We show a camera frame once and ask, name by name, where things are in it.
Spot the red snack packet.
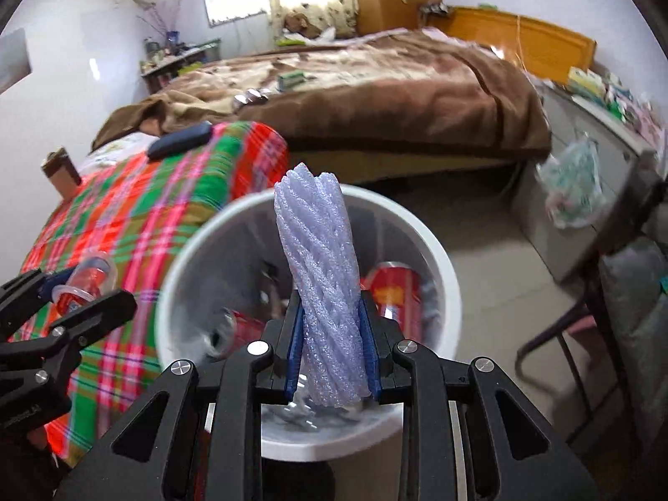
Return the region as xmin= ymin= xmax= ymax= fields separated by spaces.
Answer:
xmin=360 ymin=262 xmax=434 ymax=324

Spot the window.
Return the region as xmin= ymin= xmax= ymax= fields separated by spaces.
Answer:
xmin=202 ymin=0 xmax=272 ymax=29

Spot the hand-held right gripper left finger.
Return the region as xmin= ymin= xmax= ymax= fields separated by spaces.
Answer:
xmin=55 ymin=303 xmax=306 ymax=501

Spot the pile of small boxes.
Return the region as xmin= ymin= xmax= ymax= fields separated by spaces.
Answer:
xmin=566 ymin=65 xmax=663 ymax=142

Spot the black chair grey cushion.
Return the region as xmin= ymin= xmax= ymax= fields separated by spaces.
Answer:
xmin=514 ymin=151 xmax=668 ymax=460

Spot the silver metal container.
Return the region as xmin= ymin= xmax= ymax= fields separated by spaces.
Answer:
xmin=232 ymin=89 xmax=272 ymax=110

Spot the pink stool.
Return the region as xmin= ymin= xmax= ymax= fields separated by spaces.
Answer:
xmin=564 ymin=313 xmax=596 ymax=340

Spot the grey bedside cabinet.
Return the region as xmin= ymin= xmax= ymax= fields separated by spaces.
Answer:
xmin=514 ymin=78 xmax=658 ymax=283

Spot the black glasses case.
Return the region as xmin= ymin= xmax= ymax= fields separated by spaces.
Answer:
xmin=146 ymin=122 xmax=214 ymax=162

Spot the floral white bed sheet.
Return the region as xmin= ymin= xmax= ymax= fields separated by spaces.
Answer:
xmin=78 ymin=133 xmax=157 ymax=173

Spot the white round trash bin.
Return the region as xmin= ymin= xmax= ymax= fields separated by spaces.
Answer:
xmin=155 ymin=189 xmax=463 ymax=463

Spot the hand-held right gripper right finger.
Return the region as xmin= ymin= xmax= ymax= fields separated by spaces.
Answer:
xmin=357 ymin=292 xmax=601 ymax=501

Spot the brown patterned blanket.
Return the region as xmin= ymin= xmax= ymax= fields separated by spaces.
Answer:
xmin=91 ymin=28 xmax=553 ymax=154

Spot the wooden bed headboard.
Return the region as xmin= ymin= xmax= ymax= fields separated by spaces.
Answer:
xmin=443 ymin=6 xmax=597 ymax=71

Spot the brown teddy bear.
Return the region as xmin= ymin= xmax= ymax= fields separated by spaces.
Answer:
xmin=283 ymin=10 xmax=321 ymax=40

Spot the plaid tablecloth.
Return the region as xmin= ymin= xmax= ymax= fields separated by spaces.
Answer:
xmin=21 ymin=121 xmax=290 ymax=468

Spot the white foam net sleeve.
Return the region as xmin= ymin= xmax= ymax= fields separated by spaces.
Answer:
xmin=274 ymin=163 xmax=363 ymax=412

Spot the silver wall panel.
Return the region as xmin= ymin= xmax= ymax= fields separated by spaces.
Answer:
xmin=0 ymin=28 xmax=33 ymax=95

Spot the cluttered small desk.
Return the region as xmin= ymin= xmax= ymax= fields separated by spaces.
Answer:
xmin=141 ymin=39 xmax=223 ymax=95

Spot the person's left hand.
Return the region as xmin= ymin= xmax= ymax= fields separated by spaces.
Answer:
xmin=23 ymin=423 xmax=52 ymax=452

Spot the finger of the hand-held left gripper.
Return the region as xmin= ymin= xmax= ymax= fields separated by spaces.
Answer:
xmin=49 ymin=289 xmax=137 ymax=350
xmin=0 ymin=267 xmax=79 ymax=337

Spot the brown thermos mug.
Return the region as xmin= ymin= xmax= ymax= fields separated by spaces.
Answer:
xmin=42 ymin=147 xmax=83 ymax=202

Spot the vase of flower branches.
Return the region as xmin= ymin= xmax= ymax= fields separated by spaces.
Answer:
xmin=137 ymin=3 xmax=183 ymax=48

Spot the printed plastic bag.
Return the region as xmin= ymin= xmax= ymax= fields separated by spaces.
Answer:
xmin=536 ymin=136 xmax=602 ymax=229

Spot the translucent bin liner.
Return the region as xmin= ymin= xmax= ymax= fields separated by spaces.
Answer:
xmin=175 ymin=203 xmax=439 ymax=434

